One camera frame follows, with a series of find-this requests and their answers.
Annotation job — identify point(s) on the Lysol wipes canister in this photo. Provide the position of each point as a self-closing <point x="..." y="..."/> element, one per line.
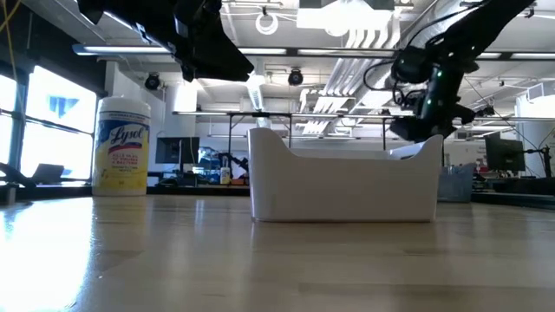
<point x="121" y="151"/>

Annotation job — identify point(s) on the open laptop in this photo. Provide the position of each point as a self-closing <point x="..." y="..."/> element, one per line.
<point x="48" y="174"/>

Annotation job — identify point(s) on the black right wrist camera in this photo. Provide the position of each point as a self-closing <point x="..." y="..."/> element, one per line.
<point x="407" y="130"/>

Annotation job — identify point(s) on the black background rig frame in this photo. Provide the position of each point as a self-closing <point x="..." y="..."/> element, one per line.
<point x="260" y="114"/>

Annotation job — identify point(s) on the silver ventilation duct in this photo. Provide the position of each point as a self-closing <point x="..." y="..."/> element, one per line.
<point x="407" y="21"/>

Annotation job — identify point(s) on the small white yellow bottle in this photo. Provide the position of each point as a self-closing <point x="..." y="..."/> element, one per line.
<point x="225" y="175"/>

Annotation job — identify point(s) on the overhead light bar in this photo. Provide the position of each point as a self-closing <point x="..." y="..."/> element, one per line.
<point x="295" y="52"/>

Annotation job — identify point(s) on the black ceiling camera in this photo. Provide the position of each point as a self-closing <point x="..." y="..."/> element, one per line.
<point x="152" y="82"/>
<point x="295" y="77"/>
<point x="485" y="111"/>

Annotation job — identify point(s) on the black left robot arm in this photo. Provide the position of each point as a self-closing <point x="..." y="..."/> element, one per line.
<point x="130" y="17"/>

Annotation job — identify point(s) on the grey translucent plastic bin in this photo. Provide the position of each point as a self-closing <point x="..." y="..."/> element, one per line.
<point x="457" y="186"/>

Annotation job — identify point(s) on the dark computer monitor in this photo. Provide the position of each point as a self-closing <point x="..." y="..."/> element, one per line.
<point x="178" y="150"/>
<point x="505" y="154"/>

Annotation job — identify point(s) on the white plastic bin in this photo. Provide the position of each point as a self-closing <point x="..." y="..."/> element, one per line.
<point x="342" y="190"/>

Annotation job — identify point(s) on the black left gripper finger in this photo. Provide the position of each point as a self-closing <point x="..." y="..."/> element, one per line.
<point x="223" y="54"/>
<point x="221" y="74"/>

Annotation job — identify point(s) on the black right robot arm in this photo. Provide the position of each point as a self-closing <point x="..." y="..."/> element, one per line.
<point x="477" y="26"/>

